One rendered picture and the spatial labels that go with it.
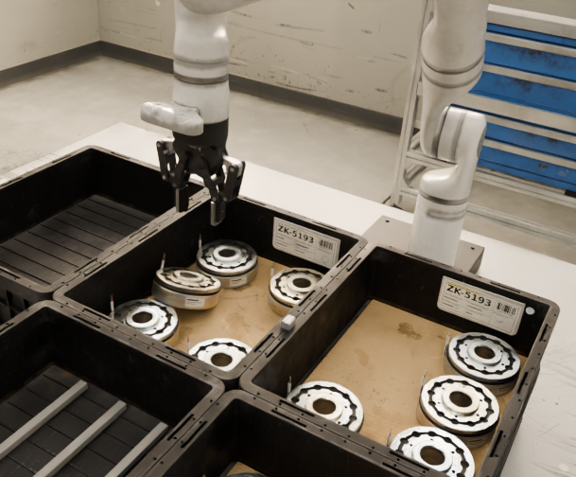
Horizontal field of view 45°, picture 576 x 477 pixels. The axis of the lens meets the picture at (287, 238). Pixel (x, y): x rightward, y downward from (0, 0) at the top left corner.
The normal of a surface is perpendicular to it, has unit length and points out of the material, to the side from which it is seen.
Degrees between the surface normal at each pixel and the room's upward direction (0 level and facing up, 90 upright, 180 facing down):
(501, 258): 0
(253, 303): 0
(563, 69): 90
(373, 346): 0
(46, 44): 90
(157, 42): 90
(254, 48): 90
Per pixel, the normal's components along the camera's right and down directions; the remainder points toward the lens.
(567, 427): 0.07, -0.85
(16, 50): 0.86, 0.31
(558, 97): -0.50, 0.43
